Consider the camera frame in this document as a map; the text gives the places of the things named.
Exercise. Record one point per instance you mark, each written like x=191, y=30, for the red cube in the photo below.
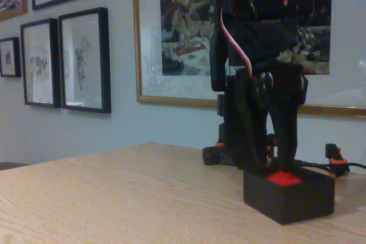
x=283, y=178

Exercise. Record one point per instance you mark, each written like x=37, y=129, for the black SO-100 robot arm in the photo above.
x=237, y=112

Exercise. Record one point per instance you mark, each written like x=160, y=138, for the black box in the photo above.
x=288, y=204

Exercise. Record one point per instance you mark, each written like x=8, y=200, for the black orange table clamp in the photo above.
x=337, y=159
x=273, y=147

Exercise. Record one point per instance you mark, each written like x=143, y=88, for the large wood-framed garden picture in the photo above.
x=183, y=89

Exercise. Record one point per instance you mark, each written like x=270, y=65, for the black-framed figure drawing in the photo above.
x=85, y=61

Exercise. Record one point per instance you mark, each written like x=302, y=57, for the black-framed sketch drawing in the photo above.
x=38, y=61

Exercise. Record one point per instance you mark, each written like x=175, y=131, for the dark chair back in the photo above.
x=12, y=166

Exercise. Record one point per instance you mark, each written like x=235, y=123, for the small black-framed picture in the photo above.
x=10, y=56

